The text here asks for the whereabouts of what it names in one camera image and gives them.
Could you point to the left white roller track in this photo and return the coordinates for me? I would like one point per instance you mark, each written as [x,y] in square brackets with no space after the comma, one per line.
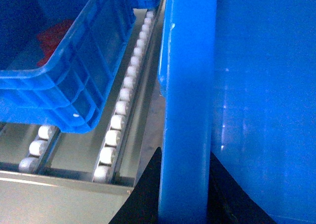
[41,150]

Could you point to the metal shelf frame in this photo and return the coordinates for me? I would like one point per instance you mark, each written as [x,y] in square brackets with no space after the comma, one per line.
[64,192]

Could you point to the right white roller track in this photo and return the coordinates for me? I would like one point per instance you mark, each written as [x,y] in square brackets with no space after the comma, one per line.
[111,151]

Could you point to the white roller track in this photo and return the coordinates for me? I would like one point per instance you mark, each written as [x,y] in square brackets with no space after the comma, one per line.
[111,151]
[41,150]

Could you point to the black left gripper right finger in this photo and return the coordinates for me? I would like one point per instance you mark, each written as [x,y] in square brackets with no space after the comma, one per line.
[227,201]

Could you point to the red object in crate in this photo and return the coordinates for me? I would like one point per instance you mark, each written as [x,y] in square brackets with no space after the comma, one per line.
[50,39]

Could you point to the blue plastic crate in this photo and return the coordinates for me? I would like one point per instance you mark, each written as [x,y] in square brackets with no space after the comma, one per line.
[239,79]
[71,89]

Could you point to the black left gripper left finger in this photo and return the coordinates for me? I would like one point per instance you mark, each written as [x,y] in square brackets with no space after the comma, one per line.
[141,207]

